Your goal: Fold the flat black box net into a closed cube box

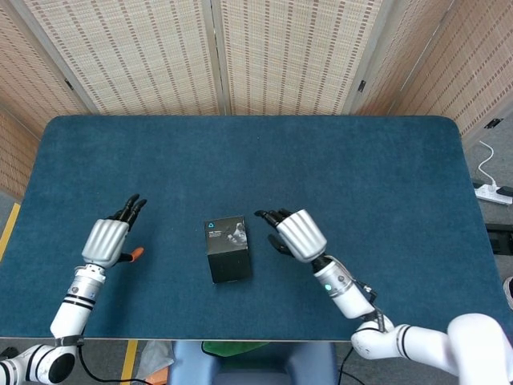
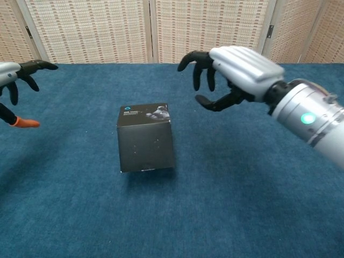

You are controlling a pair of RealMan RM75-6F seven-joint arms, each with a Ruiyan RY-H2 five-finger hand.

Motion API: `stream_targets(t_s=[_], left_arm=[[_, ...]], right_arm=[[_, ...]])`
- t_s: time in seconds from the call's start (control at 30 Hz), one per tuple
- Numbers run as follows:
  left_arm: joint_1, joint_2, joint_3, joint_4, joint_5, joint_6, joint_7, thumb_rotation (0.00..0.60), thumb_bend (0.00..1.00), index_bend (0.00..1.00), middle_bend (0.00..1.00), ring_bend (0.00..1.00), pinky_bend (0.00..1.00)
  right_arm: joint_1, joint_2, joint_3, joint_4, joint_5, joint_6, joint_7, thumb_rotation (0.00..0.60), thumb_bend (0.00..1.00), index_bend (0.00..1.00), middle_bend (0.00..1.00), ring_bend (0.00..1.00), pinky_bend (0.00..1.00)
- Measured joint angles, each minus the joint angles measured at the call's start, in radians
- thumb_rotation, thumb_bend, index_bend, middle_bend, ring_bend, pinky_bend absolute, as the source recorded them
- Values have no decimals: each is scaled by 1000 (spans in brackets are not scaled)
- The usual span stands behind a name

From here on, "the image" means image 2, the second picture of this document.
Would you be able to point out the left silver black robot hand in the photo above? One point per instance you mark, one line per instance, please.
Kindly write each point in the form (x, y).
(25, 70)

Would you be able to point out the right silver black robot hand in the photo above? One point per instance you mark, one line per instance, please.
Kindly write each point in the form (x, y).
(247, 70)

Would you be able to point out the black cardboard box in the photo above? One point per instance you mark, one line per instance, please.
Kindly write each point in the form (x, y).
(145, 145)

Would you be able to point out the woven folding screen panel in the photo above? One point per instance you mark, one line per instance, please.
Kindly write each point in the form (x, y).
(293, 29)
(188, 27)
(333, 35)
(10, 32)
(86, 29)

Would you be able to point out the black screen hinge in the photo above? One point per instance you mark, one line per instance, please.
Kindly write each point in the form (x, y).
(28, 32)
(271, 29)

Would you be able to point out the blue felt table cover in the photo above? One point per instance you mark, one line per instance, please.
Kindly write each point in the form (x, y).
(161, 215)

